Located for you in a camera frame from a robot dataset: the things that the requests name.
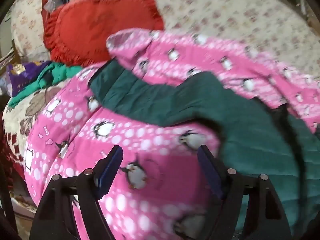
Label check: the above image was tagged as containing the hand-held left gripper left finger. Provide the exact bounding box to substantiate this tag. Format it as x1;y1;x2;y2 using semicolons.
29;145;124;240

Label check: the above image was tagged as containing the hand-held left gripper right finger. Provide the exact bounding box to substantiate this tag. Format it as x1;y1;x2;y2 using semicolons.
197;144;293;240

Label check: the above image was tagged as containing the dark green puffer jacket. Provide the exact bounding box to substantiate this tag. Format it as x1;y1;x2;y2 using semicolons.
89;60;320;235

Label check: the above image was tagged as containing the pink penguin print blanket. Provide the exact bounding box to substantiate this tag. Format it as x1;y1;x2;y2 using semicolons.
24;29;320;240

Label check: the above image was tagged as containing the green cloth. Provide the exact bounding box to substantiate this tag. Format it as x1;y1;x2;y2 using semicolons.
10;61;83;107

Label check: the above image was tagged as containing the red white patterned cloth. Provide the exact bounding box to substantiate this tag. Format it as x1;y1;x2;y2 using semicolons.
0;120;25;188

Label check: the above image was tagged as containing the purple cloth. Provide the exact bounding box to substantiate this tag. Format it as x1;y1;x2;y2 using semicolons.
6;61;50;97

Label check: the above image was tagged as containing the red ruffled pillow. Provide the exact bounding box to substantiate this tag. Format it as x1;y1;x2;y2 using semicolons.
44;0;165;67

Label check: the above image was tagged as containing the floral bedsheet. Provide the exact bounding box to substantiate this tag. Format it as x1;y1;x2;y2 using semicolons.
10;0;320;85

